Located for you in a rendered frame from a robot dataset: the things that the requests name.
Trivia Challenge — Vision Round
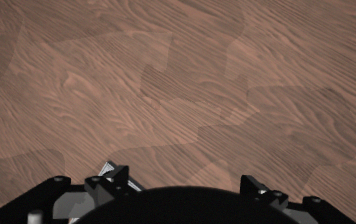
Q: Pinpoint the grey perforated base plate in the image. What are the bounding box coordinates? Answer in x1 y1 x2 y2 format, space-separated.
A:
69 161 147 224

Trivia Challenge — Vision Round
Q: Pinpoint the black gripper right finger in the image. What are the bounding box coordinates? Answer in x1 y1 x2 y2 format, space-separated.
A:
239 175 356 224

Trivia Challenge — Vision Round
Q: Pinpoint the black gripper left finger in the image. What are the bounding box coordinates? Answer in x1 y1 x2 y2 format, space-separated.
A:
0 165 138 224

